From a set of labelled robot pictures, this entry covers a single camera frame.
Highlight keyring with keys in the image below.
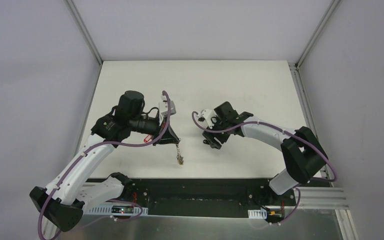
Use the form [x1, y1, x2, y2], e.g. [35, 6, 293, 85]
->
[175, 143, 184, 166]

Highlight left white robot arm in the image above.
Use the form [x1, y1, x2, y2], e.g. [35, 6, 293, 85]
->
[29, 90, 180, 232]

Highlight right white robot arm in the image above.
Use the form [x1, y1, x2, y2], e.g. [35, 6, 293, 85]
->
[192, 101, 328, 205]

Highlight red tag key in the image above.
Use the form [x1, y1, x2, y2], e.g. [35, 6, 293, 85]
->
[143, 134, 154, 143]

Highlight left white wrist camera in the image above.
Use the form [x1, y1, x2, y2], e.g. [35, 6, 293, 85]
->
[158, 95, 177, 124]

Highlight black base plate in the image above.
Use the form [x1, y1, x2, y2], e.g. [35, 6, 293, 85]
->
[99, 178, 299, 220]

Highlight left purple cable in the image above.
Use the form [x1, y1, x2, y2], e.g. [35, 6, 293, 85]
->
[37, 90, 172, 240]

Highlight left white cable duct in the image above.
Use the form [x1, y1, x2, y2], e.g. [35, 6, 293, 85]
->
[83, 203, 149, 217]

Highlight white cable duct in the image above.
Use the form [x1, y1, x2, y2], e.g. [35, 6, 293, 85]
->
[83, 203, 149, 217]
[247, 208, 268, 220]

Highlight right white cable duct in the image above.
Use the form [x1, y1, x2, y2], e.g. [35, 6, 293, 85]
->
[247, 208, 268, 220]

